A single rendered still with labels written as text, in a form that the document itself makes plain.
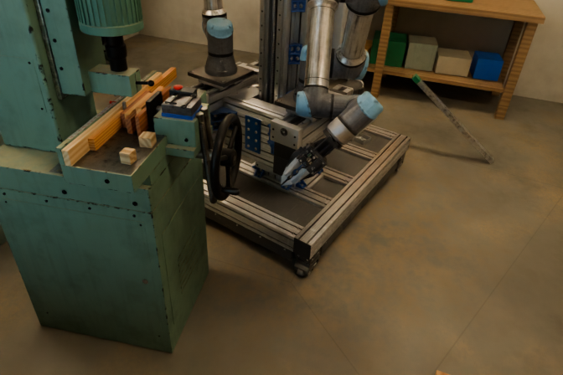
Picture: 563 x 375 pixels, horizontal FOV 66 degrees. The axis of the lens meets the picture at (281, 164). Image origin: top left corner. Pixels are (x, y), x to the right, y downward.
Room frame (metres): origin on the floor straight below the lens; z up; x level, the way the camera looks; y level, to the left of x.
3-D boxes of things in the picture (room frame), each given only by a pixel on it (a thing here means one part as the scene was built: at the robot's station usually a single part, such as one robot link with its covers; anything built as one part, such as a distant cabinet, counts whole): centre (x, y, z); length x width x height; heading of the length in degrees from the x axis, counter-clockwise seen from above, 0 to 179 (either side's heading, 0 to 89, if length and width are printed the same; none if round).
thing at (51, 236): (1.29, 0.63, 0.36); 0.58 x 0.45 x 0.71; 81
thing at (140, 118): (1.29, 0.42, 0.93); 0.25 x 0.01 x 0.07; 171
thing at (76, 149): (1.28, 0.53, 0.92); 0.60 x 0.02 x 0.05; 171
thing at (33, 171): (1.29, 0.64, 0.76); 0.57 x 0.45 x 0.09; 81
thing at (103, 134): (1.36, 0.50, 0.92); 0.60 x 0.02 x 0.04; 171
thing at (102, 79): (1.27, 0.53, 1.03); 0.14 x 0.07 x 0.09; 81
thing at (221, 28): (1.97, 0.31, 0.98); 0.13 x 0.12 x 0.14; 17
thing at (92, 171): (1.26, 0.41, 0.87); 0.61 x 0.30 x 0.06; 171
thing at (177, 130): (1.24, 0.32, 0.91); 0.15 x 0.14 x 0.09; 171
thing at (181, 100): (1.25, 0.32, 0.99); 0.13 x 0.11 x 0.06; 171
